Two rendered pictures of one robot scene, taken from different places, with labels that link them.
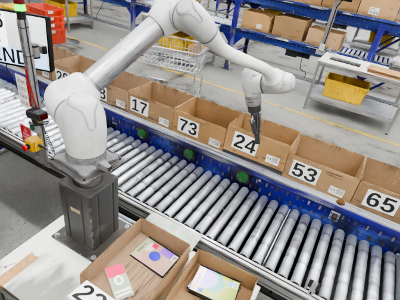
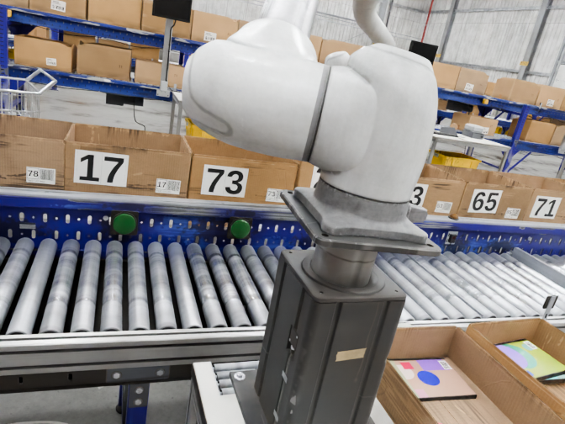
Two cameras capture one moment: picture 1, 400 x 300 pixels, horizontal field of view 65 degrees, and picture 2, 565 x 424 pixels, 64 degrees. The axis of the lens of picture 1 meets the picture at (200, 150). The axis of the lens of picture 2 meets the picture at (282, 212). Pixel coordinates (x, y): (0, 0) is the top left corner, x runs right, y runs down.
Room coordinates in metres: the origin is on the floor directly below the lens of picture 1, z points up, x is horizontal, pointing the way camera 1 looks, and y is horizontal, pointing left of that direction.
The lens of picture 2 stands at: (0.62, 1.07, 1.42)
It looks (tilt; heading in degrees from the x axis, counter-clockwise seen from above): 19 degrees down; 313
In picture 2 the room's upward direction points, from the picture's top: 11 degrees clockwise
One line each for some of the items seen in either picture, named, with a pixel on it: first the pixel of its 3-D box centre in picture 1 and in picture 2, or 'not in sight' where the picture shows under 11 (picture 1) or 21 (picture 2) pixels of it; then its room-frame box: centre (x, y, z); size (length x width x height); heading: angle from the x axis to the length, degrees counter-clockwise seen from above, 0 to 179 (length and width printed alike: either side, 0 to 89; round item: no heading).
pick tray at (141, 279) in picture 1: (138, 266); (456, 399); (0.84, 0.18, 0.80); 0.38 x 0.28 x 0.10; 155
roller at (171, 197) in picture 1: (180, 188); (283, 283); (1.47, 0.08, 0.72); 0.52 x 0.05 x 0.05; 155
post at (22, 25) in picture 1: (34, 100); not in sight; (1.59, 0.98, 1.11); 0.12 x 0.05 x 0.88; 65
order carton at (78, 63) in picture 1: (83, 74); not in sight; (2.43, 1.04, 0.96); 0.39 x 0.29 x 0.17; 65
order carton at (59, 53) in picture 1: (49, 62); not in sight; (2.60, 1.40, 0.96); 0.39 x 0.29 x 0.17; 65
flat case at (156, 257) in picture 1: (155, 256); (425, 378); (0.93, 0.13, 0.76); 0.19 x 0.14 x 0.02; 62
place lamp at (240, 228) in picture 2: (188, 154); (240, 229); (1.73, 0.07, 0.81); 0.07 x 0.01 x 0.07; 65
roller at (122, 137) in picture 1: (100, 149); (62, 283); (1.75, 0.67, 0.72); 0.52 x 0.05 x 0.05; 155
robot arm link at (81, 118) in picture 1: (83, 122); (377, 119); (1.03, 0.45, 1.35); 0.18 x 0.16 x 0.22; 42
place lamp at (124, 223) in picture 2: (141, 133); (124, 224); (1.90, 0.43, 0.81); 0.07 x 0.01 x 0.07; 65
